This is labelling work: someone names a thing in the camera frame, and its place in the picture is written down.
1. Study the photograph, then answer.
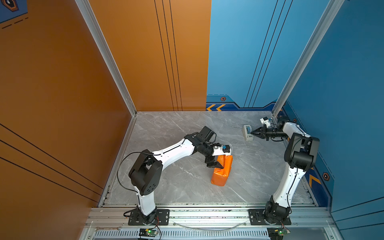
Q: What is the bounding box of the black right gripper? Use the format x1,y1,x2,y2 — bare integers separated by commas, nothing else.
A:
251,125,288,141

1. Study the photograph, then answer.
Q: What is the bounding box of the yellow wrapping paper sheet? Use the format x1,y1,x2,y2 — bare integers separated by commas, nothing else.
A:
211,155,233,187

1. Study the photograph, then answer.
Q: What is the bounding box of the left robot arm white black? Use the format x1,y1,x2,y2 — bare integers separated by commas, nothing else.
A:
129,136,232,217

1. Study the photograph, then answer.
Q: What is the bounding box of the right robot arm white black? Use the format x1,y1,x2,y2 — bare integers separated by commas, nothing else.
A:
251,117,320,225

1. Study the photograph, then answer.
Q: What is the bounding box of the white tape dispenser blue roll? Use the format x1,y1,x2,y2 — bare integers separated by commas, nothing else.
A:
242,124,254,142

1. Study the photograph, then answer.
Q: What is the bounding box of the left green circuit board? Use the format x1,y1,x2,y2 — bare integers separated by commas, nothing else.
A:
138,228,160,240

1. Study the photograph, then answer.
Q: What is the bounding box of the green circuit board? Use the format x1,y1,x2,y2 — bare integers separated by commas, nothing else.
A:
138,228,160,240
267,229,291,240

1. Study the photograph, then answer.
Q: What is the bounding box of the right green circuit board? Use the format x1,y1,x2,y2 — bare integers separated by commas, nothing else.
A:
267,229,291,240

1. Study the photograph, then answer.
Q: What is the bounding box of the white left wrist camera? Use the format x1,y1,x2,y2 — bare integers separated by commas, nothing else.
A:
198,127,232,156

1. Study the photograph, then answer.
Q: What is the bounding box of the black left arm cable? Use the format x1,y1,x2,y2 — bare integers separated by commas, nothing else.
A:
116,151,151,193

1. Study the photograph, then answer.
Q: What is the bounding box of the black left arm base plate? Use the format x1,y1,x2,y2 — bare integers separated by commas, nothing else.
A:
124,208,170,226

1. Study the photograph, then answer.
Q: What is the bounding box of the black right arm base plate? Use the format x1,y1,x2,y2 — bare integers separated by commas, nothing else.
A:
248,209,292,226

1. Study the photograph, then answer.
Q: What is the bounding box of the aluminium front rail frame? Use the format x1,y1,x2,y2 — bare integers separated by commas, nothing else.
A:
80,204,342,240

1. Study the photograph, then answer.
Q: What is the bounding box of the left aluminium corner post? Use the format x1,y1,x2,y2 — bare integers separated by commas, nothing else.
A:
74,0,138,117

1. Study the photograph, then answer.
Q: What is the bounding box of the aluminium corner post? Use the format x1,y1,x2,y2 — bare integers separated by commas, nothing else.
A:
272,0,345,117
74,0,138,117

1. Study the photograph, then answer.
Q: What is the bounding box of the right aluminium corner post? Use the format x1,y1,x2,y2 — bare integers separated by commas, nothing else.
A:
272,0,345,117

